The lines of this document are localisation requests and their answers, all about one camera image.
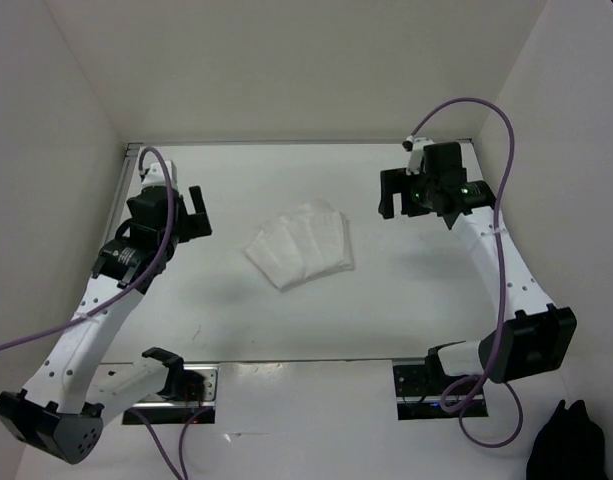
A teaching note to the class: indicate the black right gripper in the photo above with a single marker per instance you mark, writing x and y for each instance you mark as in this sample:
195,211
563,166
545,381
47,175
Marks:
393,181

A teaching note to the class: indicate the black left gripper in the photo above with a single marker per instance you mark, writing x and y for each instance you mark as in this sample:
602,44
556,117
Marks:
196,224

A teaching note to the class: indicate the white pleated skirt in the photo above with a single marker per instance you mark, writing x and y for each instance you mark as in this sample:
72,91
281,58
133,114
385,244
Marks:
309,242

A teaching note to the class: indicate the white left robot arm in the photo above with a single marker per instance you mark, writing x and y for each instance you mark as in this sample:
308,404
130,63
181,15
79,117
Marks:
61,410

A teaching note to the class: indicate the dark folded garment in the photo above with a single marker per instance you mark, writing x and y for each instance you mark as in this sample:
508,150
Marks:
569,446

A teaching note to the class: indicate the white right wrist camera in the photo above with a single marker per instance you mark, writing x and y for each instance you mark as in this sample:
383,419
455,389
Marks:
414,147

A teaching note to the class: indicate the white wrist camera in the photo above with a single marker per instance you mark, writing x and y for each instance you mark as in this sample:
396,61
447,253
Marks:
414,147
154,175

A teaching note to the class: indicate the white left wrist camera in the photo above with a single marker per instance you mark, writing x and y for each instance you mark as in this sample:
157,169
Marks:
154,175

